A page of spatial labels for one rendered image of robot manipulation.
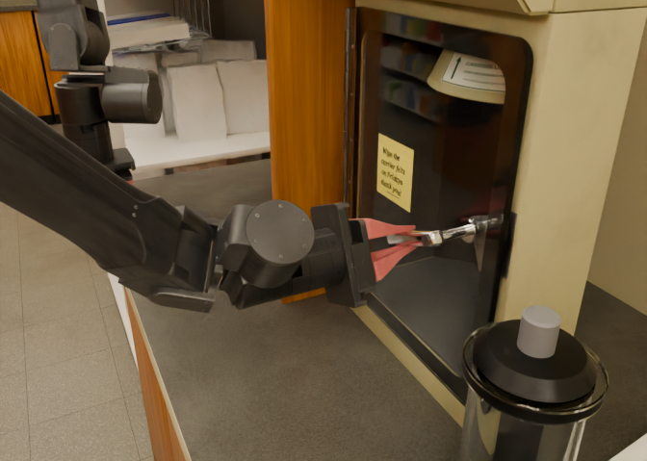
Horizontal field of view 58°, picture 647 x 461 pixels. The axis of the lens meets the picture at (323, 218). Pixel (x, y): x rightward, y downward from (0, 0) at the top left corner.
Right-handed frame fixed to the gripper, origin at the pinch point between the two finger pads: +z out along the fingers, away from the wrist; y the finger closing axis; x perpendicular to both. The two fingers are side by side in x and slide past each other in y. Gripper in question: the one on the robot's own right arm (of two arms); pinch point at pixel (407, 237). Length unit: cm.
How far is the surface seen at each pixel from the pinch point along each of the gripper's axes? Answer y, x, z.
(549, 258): -4.1, -9.5, 9.7
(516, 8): 17.7, -18.5, 1.7
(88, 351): -39, 195, -30
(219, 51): 56, 129, 24
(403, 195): 4.2, 5.4, 3.9
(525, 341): -7.3, -18.9, -3.4
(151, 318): -7.9, 39.7, -22.5
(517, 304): -8.2, -7.6, 6.5
